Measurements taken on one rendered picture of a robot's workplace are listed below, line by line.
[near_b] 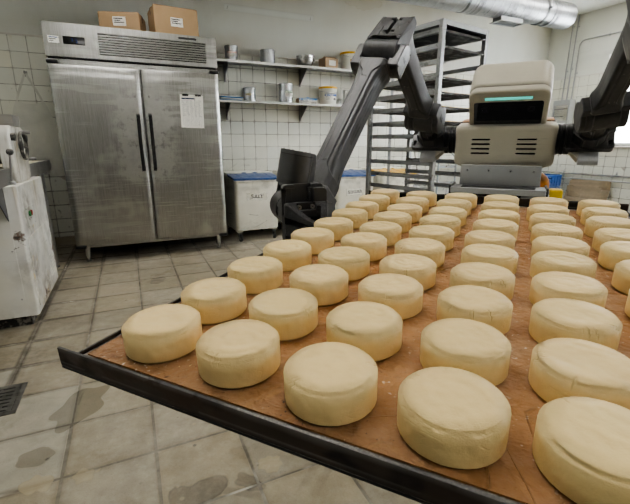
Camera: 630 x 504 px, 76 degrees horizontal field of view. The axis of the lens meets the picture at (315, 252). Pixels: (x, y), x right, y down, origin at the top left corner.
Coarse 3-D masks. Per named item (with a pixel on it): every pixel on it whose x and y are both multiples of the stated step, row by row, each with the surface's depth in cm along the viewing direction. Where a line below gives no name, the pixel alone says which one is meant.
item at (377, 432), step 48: (528, 240) 48; (432, 288) 35; (528, 288) 35; (528, 336) 27; (624, 336) 27; (192, 384) 23; (384, 384) 23; (528, 384) 22; (336, 432) 19; (384, 432) 19; (528, 432) 19; (480, 480) 17; (528, 480) 17
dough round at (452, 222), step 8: (424, 216) 52; (432, 216) 52; (440, 216) 52; (448, 216) 52; (424, 224) 50; (432, 224) 49; (440, 224) 49; (448, 224) 49; (456, 224) 49; (456, 232) 49
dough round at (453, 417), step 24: (408, 384) 20; (432, 384) 20; (456, 384) 19; (480, 384) 19; (408, 408) 18; (432, 408) 18; (456, 408) 18; (480, 408) 18; (504, 408) 18; (408, 432) 18; (432, 432) 17; (456, 432) 17; (480, 432) 17; (504, 432) 17; (432, 456) 17; (456, 456) 17; (480, 456) 17
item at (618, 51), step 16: (608, 64) 86; (624, 64) 81; (608, 80) 87; (624, 80) 85; (592, 96) 97; (608, 96) 91; (624, 96) 91; (576, 112) 104; (592, 112) 97; (608, 112) 96; (624, 112) 97; (576, 128) 105
